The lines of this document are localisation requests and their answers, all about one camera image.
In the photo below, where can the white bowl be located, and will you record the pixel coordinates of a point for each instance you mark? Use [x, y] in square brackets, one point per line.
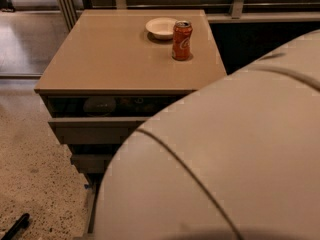
[161, 28]

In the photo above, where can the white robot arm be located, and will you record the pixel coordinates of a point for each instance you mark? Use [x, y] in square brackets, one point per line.
[236, 160]

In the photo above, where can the grey drawer cabinet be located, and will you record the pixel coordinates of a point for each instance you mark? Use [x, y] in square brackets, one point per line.
[110, 53]

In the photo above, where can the dark round object in drawer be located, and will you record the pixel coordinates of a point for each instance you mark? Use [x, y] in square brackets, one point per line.
[99, 105]

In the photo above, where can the grey top drawer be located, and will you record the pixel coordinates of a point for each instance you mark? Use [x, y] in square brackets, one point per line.
[73, 126]

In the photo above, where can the grey drawer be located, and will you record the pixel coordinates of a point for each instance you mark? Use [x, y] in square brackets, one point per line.
[92, 158]
[93, 189]
[73, 126]

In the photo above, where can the grey middle drawer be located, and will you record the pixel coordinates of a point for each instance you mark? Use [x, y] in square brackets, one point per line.
[92, 158]

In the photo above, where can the grey bottom drawer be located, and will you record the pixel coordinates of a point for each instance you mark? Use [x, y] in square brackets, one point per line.
[93, 189]

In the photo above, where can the orange soda can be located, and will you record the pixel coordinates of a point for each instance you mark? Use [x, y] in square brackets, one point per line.
[182, 31]

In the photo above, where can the black handle on floor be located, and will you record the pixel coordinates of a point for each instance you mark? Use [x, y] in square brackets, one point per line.
[21, 223]

